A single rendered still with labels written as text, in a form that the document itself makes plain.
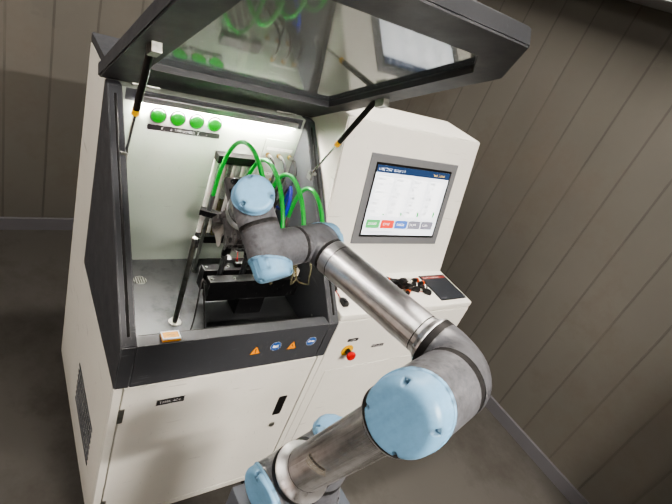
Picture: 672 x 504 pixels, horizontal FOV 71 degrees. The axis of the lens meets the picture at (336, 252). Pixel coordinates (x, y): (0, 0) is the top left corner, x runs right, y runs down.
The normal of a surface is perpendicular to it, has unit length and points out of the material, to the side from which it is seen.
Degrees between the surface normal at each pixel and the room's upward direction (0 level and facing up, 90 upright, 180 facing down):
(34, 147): 90
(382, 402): 83
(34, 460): 0
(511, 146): 90
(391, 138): 76
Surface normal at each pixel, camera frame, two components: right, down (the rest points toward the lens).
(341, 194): 0.55, 0.38
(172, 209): 0.48, 0.59
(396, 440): -0.59, 0.07
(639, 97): -0.79, 0.02
